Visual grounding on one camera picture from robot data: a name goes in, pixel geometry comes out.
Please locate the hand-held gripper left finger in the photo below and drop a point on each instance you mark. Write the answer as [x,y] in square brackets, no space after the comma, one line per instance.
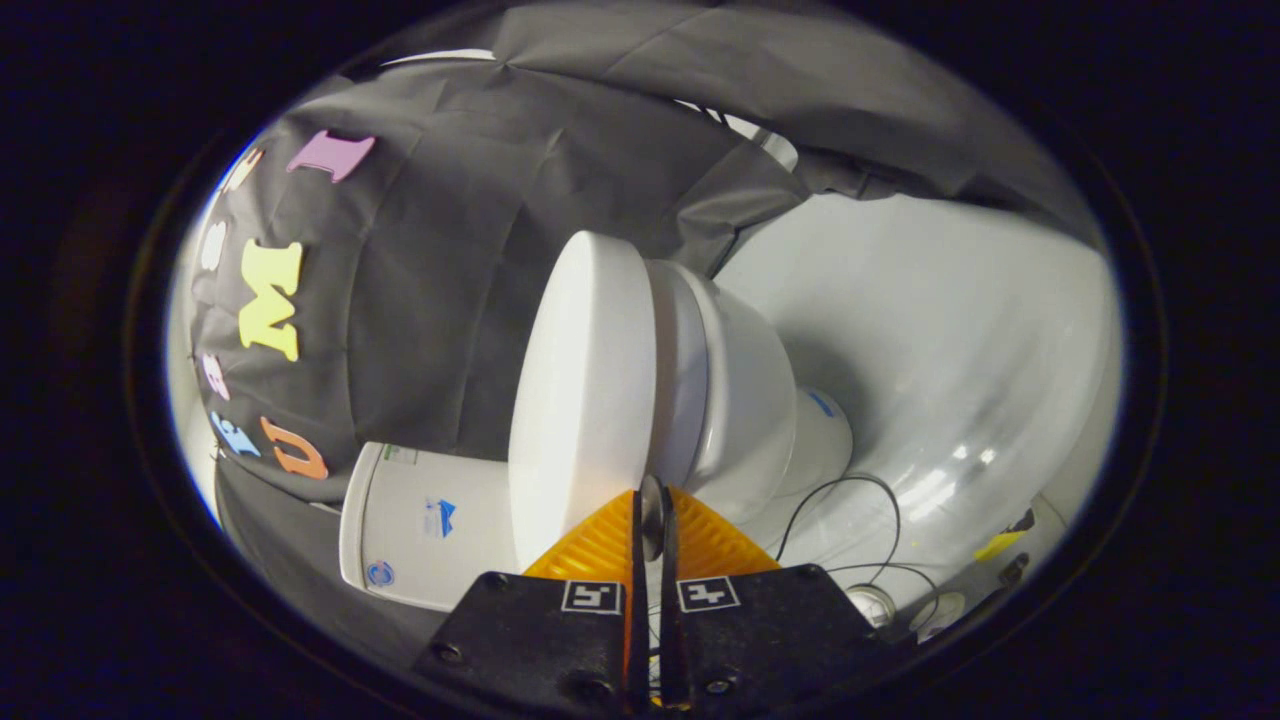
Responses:
[520,630]

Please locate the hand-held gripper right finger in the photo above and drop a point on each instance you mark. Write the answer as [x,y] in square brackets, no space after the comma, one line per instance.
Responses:
[770,630]

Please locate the white toilet lid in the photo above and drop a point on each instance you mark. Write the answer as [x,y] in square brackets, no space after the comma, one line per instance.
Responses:
[585,400]

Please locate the white toilet tank cover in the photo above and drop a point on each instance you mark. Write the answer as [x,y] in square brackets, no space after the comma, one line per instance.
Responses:
[350,520]

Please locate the white ceramic toilet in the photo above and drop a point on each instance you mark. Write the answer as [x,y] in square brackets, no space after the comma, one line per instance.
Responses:
[755,400]

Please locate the white round device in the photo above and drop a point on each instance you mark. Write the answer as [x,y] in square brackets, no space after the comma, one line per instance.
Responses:
[872,605]
[942,612]

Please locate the small yellow tag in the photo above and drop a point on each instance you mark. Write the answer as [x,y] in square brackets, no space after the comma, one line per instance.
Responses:
[1000,546]

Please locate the black backdrop cloth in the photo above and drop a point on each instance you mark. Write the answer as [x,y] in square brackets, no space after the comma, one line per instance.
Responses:
[450,250]

